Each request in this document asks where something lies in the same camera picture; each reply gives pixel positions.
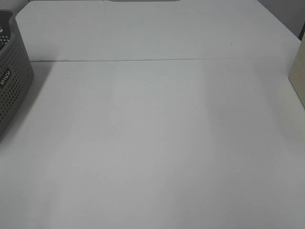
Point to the beige box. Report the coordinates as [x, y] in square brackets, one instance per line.
[297, 73]

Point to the grey perforated plastic basket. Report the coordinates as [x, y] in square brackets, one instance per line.
[16, 72]

